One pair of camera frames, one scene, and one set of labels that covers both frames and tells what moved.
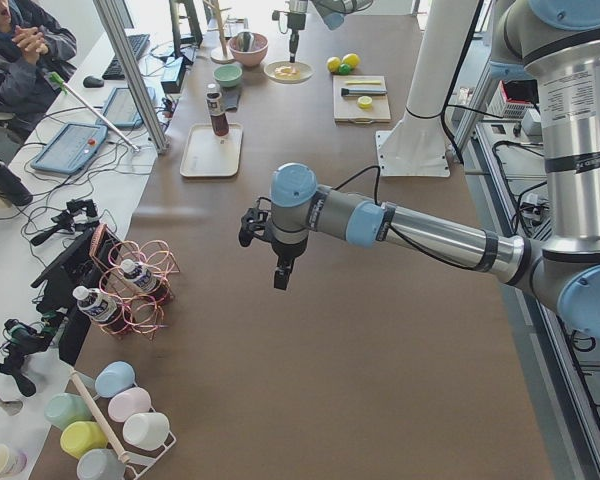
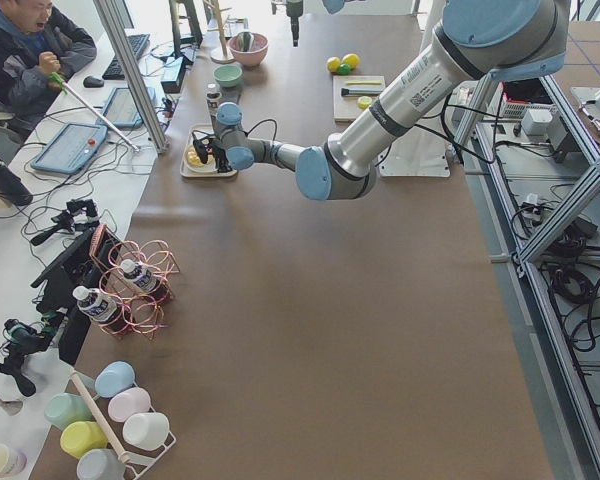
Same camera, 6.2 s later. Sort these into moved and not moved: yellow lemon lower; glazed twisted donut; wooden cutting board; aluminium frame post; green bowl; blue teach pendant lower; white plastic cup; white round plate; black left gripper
Moved: glazed twisted donut; white round plate; black left gripper
Not moved: aluminium frame post; green bowl; wooden cutting board; blue teach pendant lower; yellow lemon lower; white plastic cup
